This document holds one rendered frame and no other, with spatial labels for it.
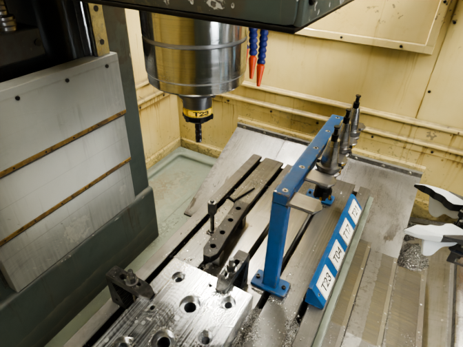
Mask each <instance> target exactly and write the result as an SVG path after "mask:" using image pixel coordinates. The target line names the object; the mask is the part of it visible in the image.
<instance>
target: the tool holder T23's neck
mask: <svg viewBox="0 0 463 347"><path fill-rule="evenodd" d="M183 107H184V108H185V109H188V110H192V111H203V110H206V109H209V108H210V107H212V97H209V98H207V101H205V102H189V101H184V100H183ZM184 115H185V114H184ZM210 115H211V114H210ZM210 115H209V116H210ZM185 116H186V115H185ZM187 117H190V116H187ZM206 117H208V116H205V117H200V118H206ZM190 118H194V117H190Z"/></svg>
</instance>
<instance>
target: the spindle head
mask: <svg viewBox="0 0 463 347"><path fill-rule="evenodd" d="M71 1H80V2H85V3H93V4H99V5H103V6H112V7H117V8H125V9H131V10H139V11H144V12H152V13H157V14H166V15H171V16H175V17H184V18H189V19H198V20H202V21H211V22H216V23H224V24H230V25H238V26H243V27H248V28H256V29H261V30H270V31H274V32H283V33H288V34H295V33H297V32H299V31H300V30H302V29H304V28H306V27H307V26H309V25H311V24H312V23H315V22H317V21H318V20H320V19H322V18H323V17H325V16H327V15H329V14H331V13H332V12H335V11H336V10H338V9H340V8H341V7H343V6H345V5H347V4H348V3H351V2H352V1H354V0H71Z"/></svg>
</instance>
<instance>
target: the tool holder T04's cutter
mask: <svg viewBox="0 0 463 347"><path fill-rule="evenodd" d="M332 190H333V189H332V188H331V187H330V188H329V189H322V188H320V187H319V186H318V185H315V190H314V192H313V196H314V197H315V198H319V200H321V201H325V200H326V198H328V200H329V199H330V198H331V193H332Z"/></svg>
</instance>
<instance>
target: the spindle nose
mask: <svg viewBox="0 0 463 347"><path fill-rule="evenodd" d="M138 13H139V19H140V25H141V34H142V43H143V54H144V61H145V71H146V72H147V79H148V81H149V83H150V84H151V85H152V86H153V87H155V88H156V89H158V90H160V91H162V92H165V93H168V94H173V95H177V96H214V95H219V94H224V93H227V92H230V91H232V90H234V89H236V88H237V87H239V86H240V85H241V84H242V83H243V81H244V80H245V71H246V67H247V40H248V36H247V35H248V27H243V26H238V25H230V24H224V23H216V22H211V21H202V20H198V19H189V18H184V17H175V16H171V15H166V14H157V13H152V12H144V11H138Z"/></svg>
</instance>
